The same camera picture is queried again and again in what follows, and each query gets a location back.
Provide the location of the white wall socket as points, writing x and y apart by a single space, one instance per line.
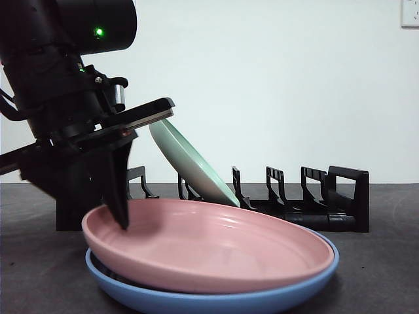
410 13

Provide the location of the pale green round plate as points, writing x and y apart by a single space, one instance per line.
190 163

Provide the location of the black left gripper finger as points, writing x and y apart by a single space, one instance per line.
75 183
119 189

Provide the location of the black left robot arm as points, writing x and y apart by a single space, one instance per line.
49 65

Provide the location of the pink round plate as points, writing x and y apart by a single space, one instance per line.
212 248

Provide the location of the blue round plate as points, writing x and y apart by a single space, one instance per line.
147 297

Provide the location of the black plastic dish rack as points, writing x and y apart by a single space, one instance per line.
347 196

